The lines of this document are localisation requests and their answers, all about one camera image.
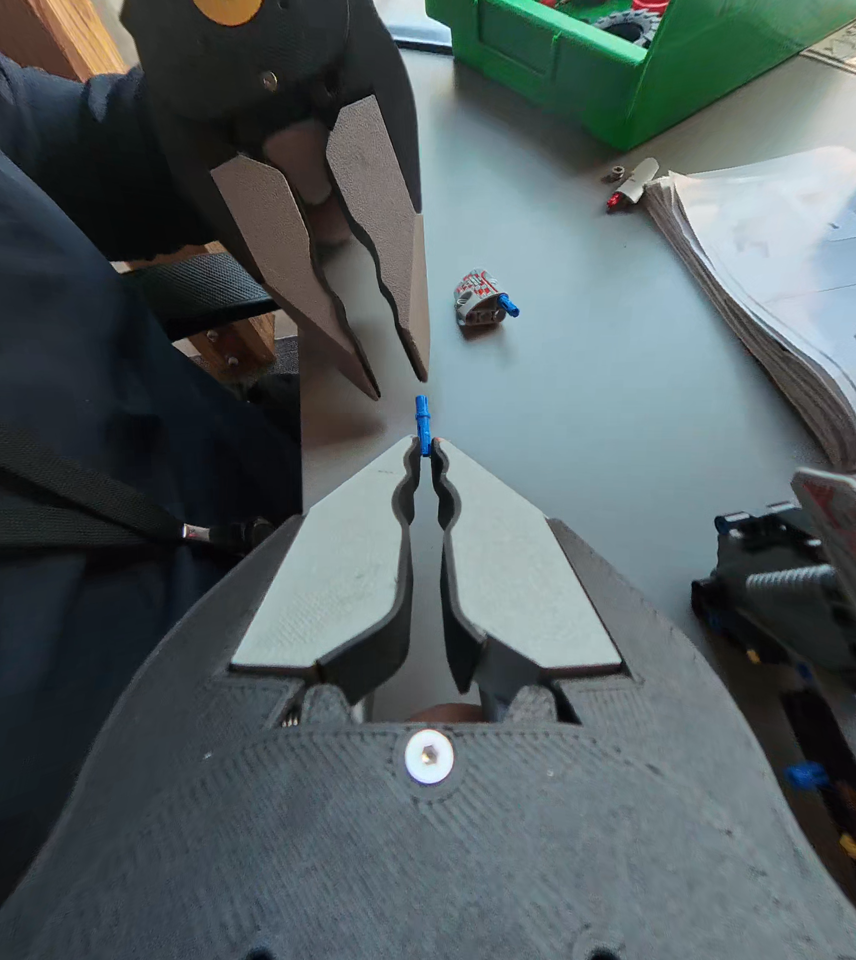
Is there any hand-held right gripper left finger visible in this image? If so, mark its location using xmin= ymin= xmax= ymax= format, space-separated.
xmin=230 ymin=433 xmax=424 ymax=706

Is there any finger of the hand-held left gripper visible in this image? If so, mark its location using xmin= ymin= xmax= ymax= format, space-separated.
xmin=209 ymin=153 xmax=382 ymax=402
xmin=325 ymin=93 xmax=432 ymax=384

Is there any person's left forearm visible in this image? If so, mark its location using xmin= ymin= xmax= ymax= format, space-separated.
xmin=0 ymin=18 xmax=228 ymax=264

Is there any black lego vehicle model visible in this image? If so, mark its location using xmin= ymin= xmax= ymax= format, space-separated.
xmin=690 ymin=466 xmax=856 ymax=909

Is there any lego instruction booklet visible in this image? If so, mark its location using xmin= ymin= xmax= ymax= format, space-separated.
xmin=644 ymin=144 xmax=856 ymax=472

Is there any black webbing strap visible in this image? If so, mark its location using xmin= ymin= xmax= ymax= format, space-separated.
xmin=0 ymin=396 xmax=275 ymax=558

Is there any wooden furniture panel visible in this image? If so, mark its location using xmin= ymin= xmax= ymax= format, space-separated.
xmin=0 ymin=0 xmax=138 ymax=82

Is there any green plastic bin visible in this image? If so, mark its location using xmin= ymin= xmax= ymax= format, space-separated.
xmin=425 ymin=0 xmax=856 ymax=153

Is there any small black lego tire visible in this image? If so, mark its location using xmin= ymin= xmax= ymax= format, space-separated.
xmin=591 ymin=10 xmax=663 ymax=51

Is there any person's left hand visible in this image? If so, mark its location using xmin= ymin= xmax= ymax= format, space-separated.
xmin=266 ymin=118 xmax=359 ymax=261

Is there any grey red-printed lego piece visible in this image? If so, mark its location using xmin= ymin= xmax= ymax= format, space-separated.
xmin=453 ymin=267 xmax=521 ymax=329

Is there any white lego piece red pin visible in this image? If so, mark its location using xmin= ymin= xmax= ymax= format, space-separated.
xmin=606 ymin=156 xmax=660 ymax=215

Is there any black flat device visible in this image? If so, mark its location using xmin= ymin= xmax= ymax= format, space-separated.
xmin=385 ymin=21 xmax=453 ymax=54

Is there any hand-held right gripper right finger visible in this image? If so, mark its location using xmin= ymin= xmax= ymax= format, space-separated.
xmin=430 ymin=437 xmax=625 ymax=723

